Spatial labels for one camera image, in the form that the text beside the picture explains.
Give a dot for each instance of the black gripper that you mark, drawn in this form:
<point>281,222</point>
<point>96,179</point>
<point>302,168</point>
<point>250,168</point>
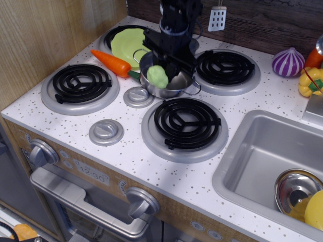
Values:
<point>171,51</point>

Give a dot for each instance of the green toy broccoli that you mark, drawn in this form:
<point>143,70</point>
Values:
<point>156,75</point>

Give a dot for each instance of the small steel pot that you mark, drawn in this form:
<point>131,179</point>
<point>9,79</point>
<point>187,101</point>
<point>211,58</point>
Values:
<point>175,87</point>

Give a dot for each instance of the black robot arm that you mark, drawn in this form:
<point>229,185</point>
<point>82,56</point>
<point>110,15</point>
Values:
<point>178,16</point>

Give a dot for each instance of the green pea can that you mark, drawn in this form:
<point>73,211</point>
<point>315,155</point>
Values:
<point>193,45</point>

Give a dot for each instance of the light green plate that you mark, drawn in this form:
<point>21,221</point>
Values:
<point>128,46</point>

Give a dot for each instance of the upper grey stovetop knob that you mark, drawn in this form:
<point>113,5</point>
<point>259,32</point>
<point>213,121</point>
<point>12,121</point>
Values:
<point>138,97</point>

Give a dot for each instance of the grey stovetop knob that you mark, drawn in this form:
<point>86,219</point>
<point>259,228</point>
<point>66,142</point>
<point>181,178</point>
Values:
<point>106,132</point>
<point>138,97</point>

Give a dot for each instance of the orange toy carrot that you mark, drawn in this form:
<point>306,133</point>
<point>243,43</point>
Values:
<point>116,65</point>

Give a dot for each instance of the back right stove burner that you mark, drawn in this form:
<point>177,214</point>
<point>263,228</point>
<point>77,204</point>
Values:
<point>226,72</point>

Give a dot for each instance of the stove burner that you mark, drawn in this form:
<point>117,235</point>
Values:
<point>106,39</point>
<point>184,130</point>
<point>79,89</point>
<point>226,72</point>

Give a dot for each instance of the back left stove burner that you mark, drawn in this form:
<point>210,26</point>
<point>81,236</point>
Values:
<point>106,39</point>

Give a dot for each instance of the hanging slotted spatula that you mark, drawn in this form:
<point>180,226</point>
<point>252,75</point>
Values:
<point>217,18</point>

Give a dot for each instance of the front right stove burner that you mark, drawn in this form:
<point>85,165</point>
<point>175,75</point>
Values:
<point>184,130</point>

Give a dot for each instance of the front left stove burner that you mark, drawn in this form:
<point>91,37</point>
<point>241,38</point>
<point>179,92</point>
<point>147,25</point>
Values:
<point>79,89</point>

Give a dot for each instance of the lower grey stovetop knob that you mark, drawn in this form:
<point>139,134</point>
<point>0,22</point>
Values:
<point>106,132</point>

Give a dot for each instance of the purple striped toy onion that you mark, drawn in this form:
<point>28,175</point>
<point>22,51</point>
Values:
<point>288,63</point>

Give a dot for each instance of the grey sink basin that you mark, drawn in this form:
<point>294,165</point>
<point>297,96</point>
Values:
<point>264,146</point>

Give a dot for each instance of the right oven dial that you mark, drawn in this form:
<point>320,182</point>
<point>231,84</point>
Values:
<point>141,202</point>

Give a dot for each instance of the oven dial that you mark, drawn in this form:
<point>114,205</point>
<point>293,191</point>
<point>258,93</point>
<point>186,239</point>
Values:
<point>42,154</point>
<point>141,202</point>

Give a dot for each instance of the yellow toy bell pepper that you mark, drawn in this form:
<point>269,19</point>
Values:
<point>310,82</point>

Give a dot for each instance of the orange bottle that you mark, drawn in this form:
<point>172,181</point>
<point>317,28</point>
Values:
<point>314,59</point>

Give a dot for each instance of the left oven dial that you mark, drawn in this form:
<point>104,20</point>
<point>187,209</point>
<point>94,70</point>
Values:
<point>42,154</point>

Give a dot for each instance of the grey faucet base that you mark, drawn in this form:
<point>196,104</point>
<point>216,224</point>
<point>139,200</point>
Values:
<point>313,111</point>

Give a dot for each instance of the steel pot lid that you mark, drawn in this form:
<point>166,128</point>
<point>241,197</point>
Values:
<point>293,190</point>

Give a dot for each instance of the yellow toy in sink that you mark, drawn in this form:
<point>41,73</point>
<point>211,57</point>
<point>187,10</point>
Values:
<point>308,210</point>

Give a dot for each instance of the orange object on floor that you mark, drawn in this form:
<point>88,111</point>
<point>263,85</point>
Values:
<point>24,231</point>

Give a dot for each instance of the grey oven door handle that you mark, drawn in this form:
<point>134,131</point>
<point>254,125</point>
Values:
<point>84,218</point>

